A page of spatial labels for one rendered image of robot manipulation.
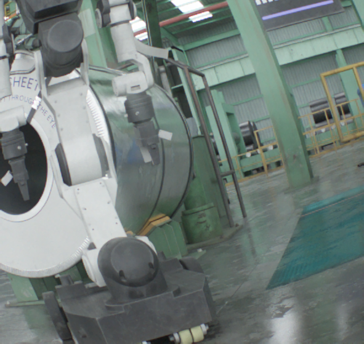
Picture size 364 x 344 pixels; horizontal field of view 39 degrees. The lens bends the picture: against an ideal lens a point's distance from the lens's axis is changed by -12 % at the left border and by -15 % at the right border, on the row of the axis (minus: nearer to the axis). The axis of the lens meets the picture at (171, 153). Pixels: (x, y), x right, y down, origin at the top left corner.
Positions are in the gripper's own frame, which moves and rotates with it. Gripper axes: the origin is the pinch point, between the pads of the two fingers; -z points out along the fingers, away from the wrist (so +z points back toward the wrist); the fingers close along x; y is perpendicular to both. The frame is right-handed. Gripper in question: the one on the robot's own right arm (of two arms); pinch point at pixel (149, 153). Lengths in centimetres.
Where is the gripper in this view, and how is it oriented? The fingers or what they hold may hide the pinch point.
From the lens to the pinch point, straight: 183.2
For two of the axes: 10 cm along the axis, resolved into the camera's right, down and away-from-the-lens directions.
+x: -2.9, -0.6, 9.6
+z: -2.3, -9.6, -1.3
